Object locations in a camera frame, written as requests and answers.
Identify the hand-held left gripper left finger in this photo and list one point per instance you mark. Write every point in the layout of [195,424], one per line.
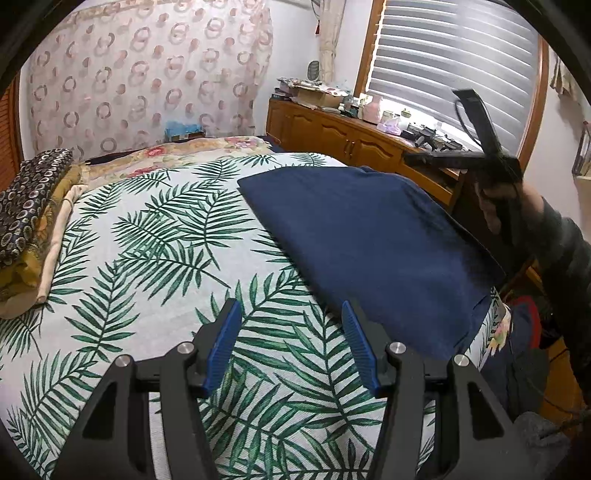
[224,346]

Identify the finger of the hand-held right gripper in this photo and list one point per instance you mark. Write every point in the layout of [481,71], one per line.
[438,159]

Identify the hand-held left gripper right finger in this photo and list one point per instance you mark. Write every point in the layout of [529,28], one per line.
[362,350]

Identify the navy t-shirt with orange print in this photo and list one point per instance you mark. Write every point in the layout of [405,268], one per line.
[369,240]

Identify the person's right hand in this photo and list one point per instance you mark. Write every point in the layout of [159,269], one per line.
[489,213]

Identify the pile of black devices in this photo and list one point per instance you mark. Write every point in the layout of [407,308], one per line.
[429,138]

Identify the purple plastic bag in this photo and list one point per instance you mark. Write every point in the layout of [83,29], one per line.
[388,126]

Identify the pink container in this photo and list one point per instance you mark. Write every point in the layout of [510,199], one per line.
[372,110]

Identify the white window blind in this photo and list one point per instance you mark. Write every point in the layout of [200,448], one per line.
[438,55]

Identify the wooden cabinet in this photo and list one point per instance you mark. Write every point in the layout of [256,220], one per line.
[323,131]

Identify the cardboard box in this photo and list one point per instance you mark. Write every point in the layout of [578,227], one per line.
[318,98]

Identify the leaf print bed sheet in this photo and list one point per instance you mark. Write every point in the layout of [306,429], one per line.
[138,240]

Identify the dark blue cloth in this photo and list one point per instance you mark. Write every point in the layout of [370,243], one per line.
[503,369]

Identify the red cloth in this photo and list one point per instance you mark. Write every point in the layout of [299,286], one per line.
[531,318]

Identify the grey oval fan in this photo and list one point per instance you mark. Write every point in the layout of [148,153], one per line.
[313,70]

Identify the beige tied curtain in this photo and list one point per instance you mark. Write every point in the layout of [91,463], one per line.
[331,37]

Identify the floral blanket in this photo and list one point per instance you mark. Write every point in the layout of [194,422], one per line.
[207,146]

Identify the beige folded cloth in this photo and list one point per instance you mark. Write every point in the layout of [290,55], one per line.
[57,230]

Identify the grey cloth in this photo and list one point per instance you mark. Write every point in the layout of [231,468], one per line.
[545,447]

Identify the yellow folded cloth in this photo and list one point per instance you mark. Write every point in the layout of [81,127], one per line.
[27,277]

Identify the blue box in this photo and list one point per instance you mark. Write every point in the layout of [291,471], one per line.
[182,133]

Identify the wooden louvered wardrobe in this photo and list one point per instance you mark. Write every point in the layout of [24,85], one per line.
[11,138]

